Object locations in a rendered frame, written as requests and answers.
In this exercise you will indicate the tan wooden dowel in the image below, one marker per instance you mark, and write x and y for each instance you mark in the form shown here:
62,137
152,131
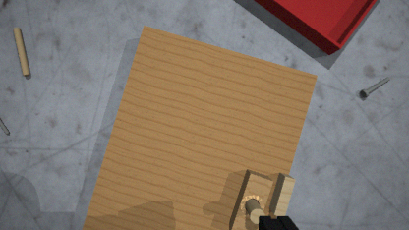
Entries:
21,51

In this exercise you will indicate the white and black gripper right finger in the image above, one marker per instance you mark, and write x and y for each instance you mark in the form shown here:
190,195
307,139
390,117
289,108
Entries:
285,223

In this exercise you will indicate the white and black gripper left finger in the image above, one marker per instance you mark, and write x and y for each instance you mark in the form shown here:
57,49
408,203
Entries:
267,223

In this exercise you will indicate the light brown wooden board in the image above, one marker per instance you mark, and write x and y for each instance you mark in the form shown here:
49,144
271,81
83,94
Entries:
192,119

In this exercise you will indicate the red rectangular tray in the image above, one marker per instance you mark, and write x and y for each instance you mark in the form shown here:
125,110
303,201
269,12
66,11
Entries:
336,18

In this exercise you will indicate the small wooden block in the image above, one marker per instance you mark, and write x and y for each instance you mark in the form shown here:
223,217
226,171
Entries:
255,186

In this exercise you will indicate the light wooden dowel pin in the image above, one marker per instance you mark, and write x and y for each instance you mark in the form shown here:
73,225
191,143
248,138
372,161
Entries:
254,210

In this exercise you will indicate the grey metal screw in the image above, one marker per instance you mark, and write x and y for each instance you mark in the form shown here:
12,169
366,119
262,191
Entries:
4,128
365,93

